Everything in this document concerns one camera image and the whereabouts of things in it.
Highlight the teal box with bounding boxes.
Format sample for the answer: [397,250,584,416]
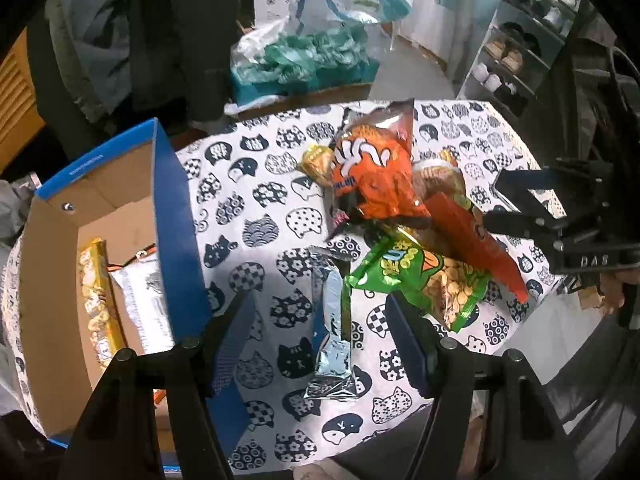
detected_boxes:
[231,57,381,103]

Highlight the black snack bag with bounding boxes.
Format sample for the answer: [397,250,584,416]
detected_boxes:
[327,207,436,246]

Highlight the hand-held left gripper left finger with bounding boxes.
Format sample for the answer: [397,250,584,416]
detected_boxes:
[57,290,261,480]

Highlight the cat print tablecloth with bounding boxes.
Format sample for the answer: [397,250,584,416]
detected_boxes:
[0,100,576,473]

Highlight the dark hanging coat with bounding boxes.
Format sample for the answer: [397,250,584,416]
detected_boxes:
[127,0,246,121]

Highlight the green and white plastic bags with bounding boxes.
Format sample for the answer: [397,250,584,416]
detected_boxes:
[250,22,373,86]

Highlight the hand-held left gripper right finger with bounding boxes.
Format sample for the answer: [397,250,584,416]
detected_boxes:
[385,292,583,480]

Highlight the wooden louvered door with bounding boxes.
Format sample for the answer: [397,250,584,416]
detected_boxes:
[0,30,51,161]

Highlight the grey hanging jacket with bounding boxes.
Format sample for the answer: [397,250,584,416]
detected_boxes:
[45,0,136,121]

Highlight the orange chip bag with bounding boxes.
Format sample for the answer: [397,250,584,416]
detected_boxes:
[327,99,433,223]

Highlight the white plastic bag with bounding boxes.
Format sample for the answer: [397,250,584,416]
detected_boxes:
[230,20,291,73]

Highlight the red snack packet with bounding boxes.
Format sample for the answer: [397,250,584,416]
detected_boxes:
[425,192,531,306]

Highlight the long yellow snack packet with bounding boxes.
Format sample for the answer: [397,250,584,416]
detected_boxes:
[77,237,126,371]

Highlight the person's right hand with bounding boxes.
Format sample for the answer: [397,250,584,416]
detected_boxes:
[597,269,627,317]

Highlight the green snack bag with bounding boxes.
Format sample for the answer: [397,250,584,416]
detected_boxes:
[348,232,493,333]

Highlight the small yellow snack packet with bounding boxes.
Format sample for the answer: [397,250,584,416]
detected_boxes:
[298,144,335,183]

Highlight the grey shoe rack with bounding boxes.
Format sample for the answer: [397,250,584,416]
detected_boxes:
[457,0,586,121]

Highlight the black hanging garment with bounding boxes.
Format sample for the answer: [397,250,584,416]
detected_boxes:
[27,10,101,146]

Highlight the group of shoes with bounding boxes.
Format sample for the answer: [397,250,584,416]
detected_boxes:
[472,0,583,116]

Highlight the white foil packet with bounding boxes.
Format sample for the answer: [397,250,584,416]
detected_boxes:
[109,252,176,356]

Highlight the clear cookie packet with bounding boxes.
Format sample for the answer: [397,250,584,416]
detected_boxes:
[412,152,468,211]

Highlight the silver foil snack packet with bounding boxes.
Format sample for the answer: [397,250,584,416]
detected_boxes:
[302,245,361,403]

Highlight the blue-rimmed cardboard box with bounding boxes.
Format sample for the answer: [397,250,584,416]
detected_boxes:
[15,117,251,476]

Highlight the crumpled grey jacket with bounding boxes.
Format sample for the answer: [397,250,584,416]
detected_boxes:
[0,172,38,246]

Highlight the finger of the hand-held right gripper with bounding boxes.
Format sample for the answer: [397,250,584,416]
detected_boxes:
[492,166,610,213]
[481,207,568,247]

